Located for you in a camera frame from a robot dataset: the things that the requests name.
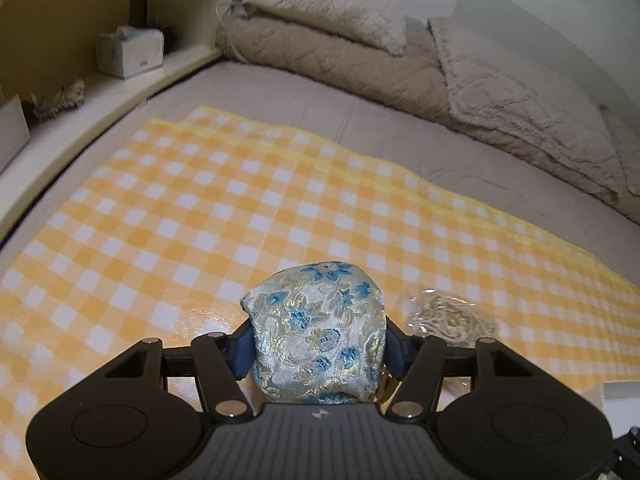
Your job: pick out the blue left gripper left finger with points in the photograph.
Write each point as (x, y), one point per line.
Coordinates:
(225, 355)

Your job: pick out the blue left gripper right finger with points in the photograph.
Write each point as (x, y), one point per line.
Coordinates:
(410, 355)

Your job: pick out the blue floral brocade pouch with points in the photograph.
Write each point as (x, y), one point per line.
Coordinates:
(319, 333)

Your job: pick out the white shallow box tray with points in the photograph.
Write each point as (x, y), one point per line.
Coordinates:
(619, 402)

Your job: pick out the yellow checkered blanket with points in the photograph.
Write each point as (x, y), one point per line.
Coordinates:
(166, 235)

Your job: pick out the folded grey quilt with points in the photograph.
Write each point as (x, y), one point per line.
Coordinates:
(531, 112)

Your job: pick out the grey quilted pillow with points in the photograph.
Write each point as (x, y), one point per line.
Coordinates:
(626, 143)

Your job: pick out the brown woven object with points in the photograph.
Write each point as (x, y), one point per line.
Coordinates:
(66, 99)

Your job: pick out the white box on shelf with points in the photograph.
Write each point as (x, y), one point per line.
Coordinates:
(14, 131)

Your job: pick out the beige folded mattress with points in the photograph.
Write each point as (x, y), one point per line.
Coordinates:
(412, 83)

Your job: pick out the white tissue box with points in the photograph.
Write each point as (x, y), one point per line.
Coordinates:
(129, 51)

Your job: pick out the fluffy white pillow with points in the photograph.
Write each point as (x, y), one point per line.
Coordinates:
(376, 23)

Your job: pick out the wooden low shelf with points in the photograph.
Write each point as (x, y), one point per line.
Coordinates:
(48, 44)

